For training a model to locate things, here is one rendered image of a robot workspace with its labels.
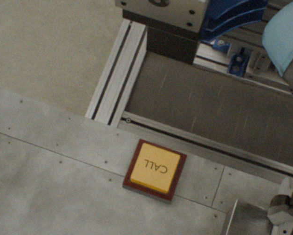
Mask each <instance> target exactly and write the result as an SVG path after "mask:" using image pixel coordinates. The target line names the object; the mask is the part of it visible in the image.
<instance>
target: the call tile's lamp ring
mask: <svg viewBox="0 0 293 235"><path fill-rule="evenodd" d="M144 143H146V144H149V145H152V146H155V147H158V148H161V149H163V150H165V151H169V152H172V153H175V154H178V155H180V157H181V160H180V163H179V166H178V169H177V173H176V176H175V178H174V181H173V183H172V186H171V189H170V192H169V195H165V194H162V193H159V192H156V191H153V190H150V189H147V188H145V187H143V186H139V185H137V184H134V183H130V182H129V178H130V176H131V172H132V170H133V168H134V166H135V163H136V160H137V157H138V154H139V152H140V149H141V147H142V145H143V144H144ZM186 156H187V155H186V154H183V153H180V152H177V151H174V150H171V149H170V148H167V147H163V146H160V145H157V144H154V143H151V142H148V141H146V140H144V139H139V142H138V144H137V147H136V151H135V153H134V156H133V158H132V160H131V163H130V166H129V168H128V171H127V174H126V177H125V178H124V181H123V185H126V186H129V187H132V188H134V189H136V190H139V191H143V192H145V193H148V194H151V195H154V196H156V197H159V198H162V199H165V200H168V201H171V200H172V197H173V195H174V192H175V189H176V186H177V183H178V179H179V177H180V174H181V171H182V169H183V166H184V163H185V160H186Z"/></svg>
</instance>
